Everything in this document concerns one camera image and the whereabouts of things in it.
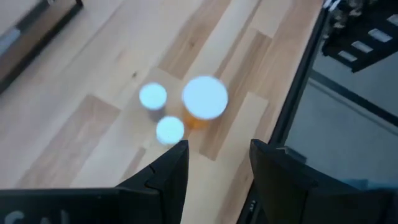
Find black table frame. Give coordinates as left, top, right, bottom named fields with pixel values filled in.
left=236, top=0, right=330, bottom=224

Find large orange medicine bottle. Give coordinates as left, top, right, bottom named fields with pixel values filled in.
left=181, top=75, right=229, bottom=131

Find table-level camera box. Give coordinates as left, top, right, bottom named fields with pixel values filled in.
left=275, top=145, right=308, bottom=164

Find yellow medicine bottle white tablets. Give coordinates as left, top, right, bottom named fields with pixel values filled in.
left=155, top=115, right=185, bottom=146

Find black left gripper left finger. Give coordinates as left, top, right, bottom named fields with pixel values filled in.
left=115, top=139, right=190, bottom=224

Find blue medicine bottle red capsules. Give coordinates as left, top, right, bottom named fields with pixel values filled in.
left=138, top=82, right=168, bottom=123

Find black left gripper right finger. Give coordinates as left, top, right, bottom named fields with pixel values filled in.
left=250, top=139, right=352, bottom=224

